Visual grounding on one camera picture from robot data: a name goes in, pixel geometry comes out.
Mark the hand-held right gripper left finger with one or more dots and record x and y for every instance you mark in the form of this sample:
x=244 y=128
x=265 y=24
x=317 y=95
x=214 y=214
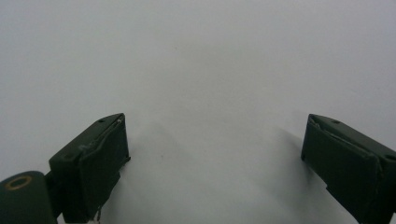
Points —
x=90 y=168

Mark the white foam mat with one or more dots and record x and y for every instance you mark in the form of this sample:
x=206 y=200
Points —
x=211 y=68

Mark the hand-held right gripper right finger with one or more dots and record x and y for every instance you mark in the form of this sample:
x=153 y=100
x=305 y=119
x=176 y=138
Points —
x=351 y=168

